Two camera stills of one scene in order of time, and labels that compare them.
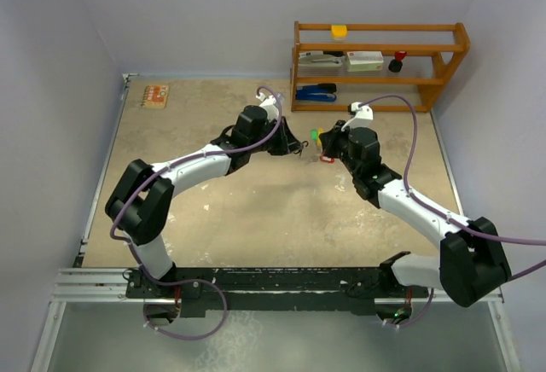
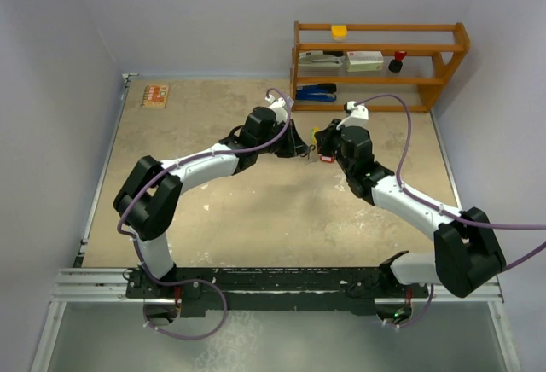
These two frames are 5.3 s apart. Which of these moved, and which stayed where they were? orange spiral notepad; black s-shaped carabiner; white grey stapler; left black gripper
Moved: black s-shaped carabiner
Stayed: orange spiral notepad; left black gripper; white grey stapler
